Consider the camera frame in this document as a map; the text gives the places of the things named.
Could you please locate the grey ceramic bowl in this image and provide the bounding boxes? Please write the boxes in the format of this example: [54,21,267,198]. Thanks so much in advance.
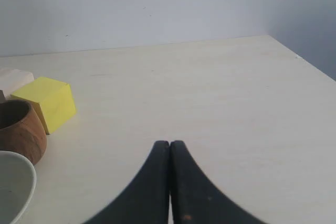
[1,151,37,223]

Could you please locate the light wooden cube block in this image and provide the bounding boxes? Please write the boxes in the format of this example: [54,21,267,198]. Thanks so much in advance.
[1,68,34,101]

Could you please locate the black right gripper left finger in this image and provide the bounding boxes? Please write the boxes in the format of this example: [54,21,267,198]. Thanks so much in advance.
[86,141,170,224]

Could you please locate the brown wooden cup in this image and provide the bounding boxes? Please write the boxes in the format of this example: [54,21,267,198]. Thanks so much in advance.
[1,100,47,165]

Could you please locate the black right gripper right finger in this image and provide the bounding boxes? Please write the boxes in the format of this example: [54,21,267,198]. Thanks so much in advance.
[170,141,263,224]

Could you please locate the yellow cube block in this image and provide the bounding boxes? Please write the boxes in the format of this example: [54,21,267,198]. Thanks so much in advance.
[10,77,76,135]

